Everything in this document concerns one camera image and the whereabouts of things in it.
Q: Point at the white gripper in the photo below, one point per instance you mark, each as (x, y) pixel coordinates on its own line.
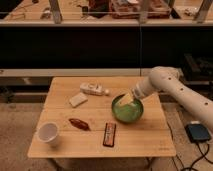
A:
(140, 91)

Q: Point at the dark rectangular eraser bar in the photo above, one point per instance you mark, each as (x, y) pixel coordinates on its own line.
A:
(109, 134)

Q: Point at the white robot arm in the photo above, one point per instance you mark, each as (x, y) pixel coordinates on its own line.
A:
(167, 79)

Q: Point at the green bowl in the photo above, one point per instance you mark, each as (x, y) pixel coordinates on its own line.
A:
(128, 113)

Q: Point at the wooden table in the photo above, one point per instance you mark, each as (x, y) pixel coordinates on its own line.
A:
(149, 137)

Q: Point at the white rectangular sponge block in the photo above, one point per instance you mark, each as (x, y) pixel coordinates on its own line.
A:
(78, 99)

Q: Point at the black foot pedal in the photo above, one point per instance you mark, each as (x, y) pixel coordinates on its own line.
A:
(197, 133)

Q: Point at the white paper cup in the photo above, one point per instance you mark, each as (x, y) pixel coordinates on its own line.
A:
(48, 133)

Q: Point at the long workbench shelf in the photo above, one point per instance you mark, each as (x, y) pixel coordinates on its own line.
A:
(106, 13)

